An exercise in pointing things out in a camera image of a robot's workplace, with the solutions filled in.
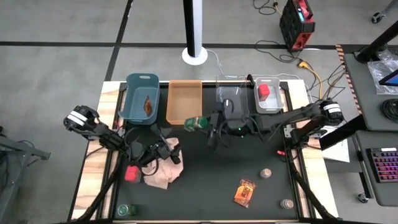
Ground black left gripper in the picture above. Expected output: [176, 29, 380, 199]
[132, 124, 183, 168]

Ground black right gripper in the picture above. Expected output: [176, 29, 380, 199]
[205, 107, 251, 148]

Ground green-lid spice jar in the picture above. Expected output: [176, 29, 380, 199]
[116, 203, 137, 218]
[183, 115, 209, 133]

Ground pink cloth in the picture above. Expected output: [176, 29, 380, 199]
[141, 136, 185, 190]

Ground orange spice packet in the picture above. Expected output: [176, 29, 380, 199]
[142, 95, 154, 116]
[233, 179, 256, 208]

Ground red spice box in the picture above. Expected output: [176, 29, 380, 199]
[123, 165, 142, 184]
[257, 83, 271, 102]

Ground orange plastic bin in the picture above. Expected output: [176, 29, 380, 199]
[165, 79, 203, 126]

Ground clear plastic bin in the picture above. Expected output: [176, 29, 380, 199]
[214, 76, 250, 124]

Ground black table mat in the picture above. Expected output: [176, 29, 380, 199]
[115, 81, 302, 220]

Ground blue-grey plastic bin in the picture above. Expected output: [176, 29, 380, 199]
[118, 73, 161, 126]

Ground white plastic bin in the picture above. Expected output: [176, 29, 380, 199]
[253, 77, 285, 114]

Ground white round pole base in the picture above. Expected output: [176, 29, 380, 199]
[181, 45, 208, 67]

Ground tall white and black pole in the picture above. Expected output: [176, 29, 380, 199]
[182, 0, 203, 58]

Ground white paper sheet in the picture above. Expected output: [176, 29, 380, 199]
[320, 136, 351, 164]

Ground black slanted bar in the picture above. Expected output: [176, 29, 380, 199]
[318, 114, 368, 151]

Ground red and black equipment case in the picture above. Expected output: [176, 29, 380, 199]
[279, 0, 316, 52]

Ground grey metal stand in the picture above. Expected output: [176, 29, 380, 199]
[0, 126, 51, 224]

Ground grey desk with striped edge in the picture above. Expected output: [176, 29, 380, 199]
[343, 46, 398, 132]

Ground clear plastic bag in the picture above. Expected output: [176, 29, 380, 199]
[366, 50, 398, 95]

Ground backlit keyboard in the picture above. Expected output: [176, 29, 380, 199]
[366, 147, 398, 184]

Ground blue lit screen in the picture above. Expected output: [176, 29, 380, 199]
[378, 68, 398, 86]

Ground dark grey keyboard desk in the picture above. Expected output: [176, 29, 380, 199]
[354, 129, 398, 208]

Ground office chair caster leg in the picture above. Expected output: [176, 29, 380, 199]
[371, 0, 398, 24]

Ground white floor cable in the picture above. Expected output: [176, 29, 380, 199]
[206, 49, 308, 82]

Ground black cable sleeve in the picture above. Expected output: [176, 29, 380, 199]
[76, 148, 122, 222]
[287, 149, 338, 222]

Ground black tangled floor cable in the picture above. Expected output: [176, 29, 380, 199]
[254, 39, 302, 63]

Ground yellow power cable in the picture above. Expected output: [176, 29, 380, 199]
[297, 60, 323, 105]

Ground black floor cable bundle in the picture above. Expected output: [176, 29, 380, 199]
[306, 62, 348, 103]

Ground black looped floor cable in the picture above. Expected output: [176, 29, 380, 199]
[252, 0, 280, 16]

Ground black coiled cable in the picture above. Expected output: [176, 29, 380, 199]
[381, 98, 398, 122]

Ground black slanted monitor post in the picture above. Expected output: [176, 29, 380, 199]
[355, 20, 398, 64]

